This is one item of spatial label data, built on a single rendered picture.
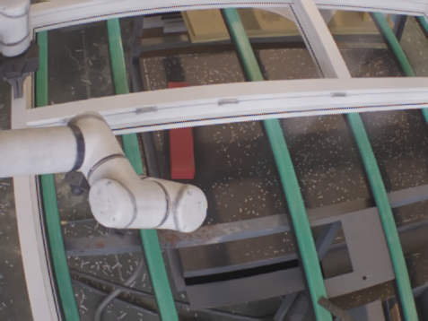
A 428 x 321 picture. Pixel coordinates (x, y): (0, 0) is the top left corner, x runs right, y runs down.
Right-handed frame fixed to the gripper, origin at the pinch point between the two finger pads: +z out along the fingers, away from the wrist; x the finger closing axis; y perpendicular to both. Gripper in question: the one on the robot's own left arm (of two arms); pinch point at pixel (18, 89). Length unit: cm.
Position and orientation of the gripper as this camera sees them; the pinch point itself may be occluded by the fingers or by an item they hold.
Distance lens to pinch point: 174.9
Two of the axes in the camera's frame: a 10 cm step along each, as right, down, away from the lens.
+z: -0.9, 5.8, 8.1
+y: -2.0, -8.1, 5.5
